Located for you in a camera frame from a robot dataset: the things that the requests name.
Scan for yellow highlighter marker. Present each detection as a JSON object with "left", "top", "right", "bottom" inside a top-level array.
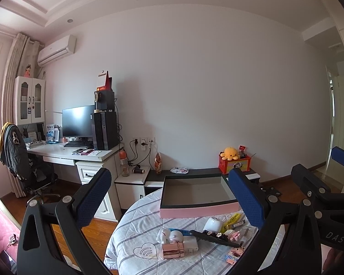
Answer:
[{"left": 221, "top": 212, "right": 242, "bottom": 233}]

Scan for black remote control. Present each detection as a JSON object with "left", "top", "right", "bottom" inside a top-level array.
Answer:
[{"left": 189, "top": 230, "right": 241, "bottom": 248}]

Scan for white plug night light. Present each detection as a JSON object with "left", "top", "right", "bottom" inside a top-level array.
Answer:
[{"left": 203, "top": 217, "right": 222, "bottom": 234}]

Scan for rose gold cylinder case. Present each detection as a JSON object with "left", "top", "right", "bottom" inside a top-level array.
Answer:
[{"left": 161, "top": 242, "right": 185, "bottom": 259}]

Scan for white astronaut figure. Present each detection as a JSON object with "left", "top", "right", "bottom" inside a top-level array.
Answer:
[{"left": 156, "top": 228, "right": 184, "bottom": 244}]

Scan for pink storage box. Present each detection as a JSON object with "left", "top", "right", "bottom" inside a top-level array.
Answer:
[{"left": 160, "top": 175, "right": 240, "bottom": 219}]

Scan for white usb charger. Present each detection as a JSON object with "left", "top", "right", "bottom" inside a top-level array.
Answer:
[{"left": 182, "top": 236, "right": 199, "bottom": 254}]

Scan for blue rectangular case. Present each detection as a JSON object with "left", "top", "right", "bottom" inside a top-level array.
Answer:
[{"left": 169, "top": 228, "right": 193, "bottom": 236}]

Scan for white door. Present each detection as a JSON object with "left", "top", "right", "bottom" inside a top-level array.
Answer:
[{"left": 325, "top": 65, "right": 344, "bottom": 178}]

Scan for black office chair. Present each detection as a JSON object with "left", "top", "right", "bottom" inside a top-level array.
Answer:
[{"left": 10, "top": 151, "right": 59, "bottom": 203}]

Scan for yellow octopus plush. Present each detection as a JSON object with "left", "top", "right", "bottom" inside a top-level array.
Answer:
[{"left": 220, "top": 147, "right": 240, "bottom": 161}]

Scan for red toy crate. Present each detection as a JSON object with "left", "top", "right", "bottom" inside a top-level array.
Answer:
[{"left": 218, "top": 156, "right": 252, "bottom": 174}]

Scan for striped quilted table cloth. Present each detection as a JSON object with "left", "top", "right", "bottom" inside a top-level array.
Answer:
[{"left": 104, "top": 190, "right": 233, "bottom": 274}]

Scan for white desk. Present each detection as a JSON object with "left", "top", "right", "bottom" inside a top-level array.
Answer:
[{"left": 28, "top": 143, "right": 123, "bottom": 222}]

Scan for dark jacket on chair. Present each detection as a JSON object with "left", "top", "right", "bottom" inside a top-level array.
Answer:
[{"left": 0, "top": 122, "right": 31, "bottom": 181}]

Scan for white side cabinet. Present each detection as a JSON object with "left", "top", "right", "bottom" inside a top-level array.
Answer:
[{"left": 115, "top": 166, "right": 150, "bottom": 210}]

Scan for black keyboard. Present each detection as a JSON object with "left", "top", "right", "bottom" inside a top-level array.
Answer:
[{"left": 64, "top": 140, "right": 94, "bottom": 148}]

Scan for orange lid water bottle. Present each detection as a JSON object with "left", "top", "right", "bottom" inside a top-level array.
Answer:
[{"left": 119, "top": 149, "right": 130, "bottom": 177}]

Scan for small black hair dryer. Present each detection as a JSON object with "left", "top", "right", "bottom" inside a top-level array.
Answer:
[{"left": 132, "top": 166, "right": 145, "bottom": 174}]

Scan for patterned pouch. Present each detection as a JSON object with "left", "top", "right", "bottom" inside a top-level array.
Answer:
[{"left": 170, "top": 167, "right": 189, "bottom": 174}]

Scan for black computer monitor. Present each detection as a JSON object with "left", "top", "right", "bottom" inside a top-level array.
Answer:
[{"left": 62, "top": 105, "right": 95, "bottom": 138}]

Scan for black computer tower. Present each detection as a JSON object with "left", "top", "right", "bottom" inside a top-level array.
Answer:
[{"left": 91, "top": 112, "right": 119, "bottom": 150}]

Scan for snack bag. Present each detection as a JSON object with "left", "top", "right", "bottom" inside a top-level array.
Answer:
[{"left": 154, "top": 152, "right": 162, "bottom": 174}]

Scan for white glass door cabinet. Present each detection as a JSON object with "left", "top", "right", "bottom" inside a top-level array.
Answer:
[{"left": 13, "top": 76, "right": 46, "bottom": 125}]

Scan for small doll figure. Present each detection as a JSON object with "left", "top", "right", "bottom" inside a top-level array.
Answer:
[{"left": 24, "top": 65, "right": 31, "bottom": 78}]

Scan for red paper bag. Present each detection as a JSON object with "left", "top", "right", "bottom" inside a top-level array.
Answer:
[{"left": 96, "top": 71, "right": 112, "bottom": 91}]

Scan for white air conditioner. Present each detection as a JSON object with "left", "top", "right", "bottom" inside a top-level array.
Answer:
[{"left": 37, "top": 35, "right": 77, "bottom": 67}]

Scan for wall power sockets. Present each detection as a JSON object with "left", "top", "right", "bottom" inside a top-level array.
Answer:
[{"left": 131, "top": 137, "right": 155, "bottom": 151}]

